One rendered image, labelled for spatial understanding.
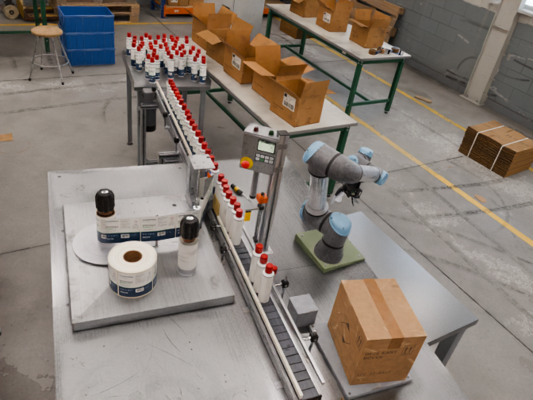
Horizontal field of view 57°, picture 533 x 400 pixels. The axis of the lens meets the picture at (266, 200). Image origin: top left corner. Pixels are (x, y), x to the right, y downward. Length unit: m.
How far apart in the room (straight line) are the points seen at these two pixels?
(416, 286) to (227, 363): 1.06
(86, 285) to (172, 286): 0.36
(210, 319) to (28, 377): 1.27
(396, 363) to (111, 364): 1.08
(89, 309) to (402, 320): 1.23
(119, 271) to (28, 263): 1.70
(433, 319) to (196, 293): 1.10
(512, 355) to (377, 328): 2.00
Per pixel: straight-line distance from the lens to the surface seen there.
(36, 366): 3.12
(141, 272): 2.07
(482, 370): 3.58
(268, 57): 4.46
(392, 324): 1.93
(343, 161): 2.08
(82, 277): 2.27
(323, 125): 4.02
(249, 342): 2.09
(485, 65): 7.87
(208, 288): 2.21
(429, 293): 2.58
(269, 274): 2.06
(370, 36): 6.28
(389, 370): 2.04
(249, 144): 2.18
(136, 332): 2.11
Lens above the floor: 2.45
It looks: 34 degrees down
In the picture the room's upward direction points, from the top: 10 degrees clockwise
